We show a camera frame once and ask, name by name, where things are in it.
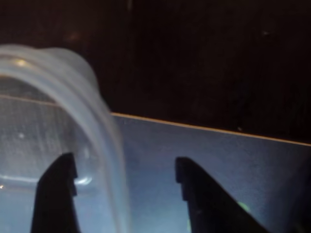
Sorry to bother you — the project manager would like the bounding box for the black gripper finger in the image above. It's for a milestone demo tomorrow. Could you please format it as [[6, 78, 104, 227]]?
[[175, 157, 270, 233], [30, 152, 83, 233]]

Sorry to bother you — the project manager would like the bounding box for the clear plastic food container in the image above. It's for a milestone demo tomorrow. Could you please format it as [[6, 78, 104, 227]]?
[[0, 43, 133, 233]]

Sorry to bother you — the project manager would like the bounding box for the grey WOWROBO mat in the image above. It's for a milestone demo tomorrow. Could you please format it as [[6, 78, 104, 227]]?
[[0, 94, 311, 233]]

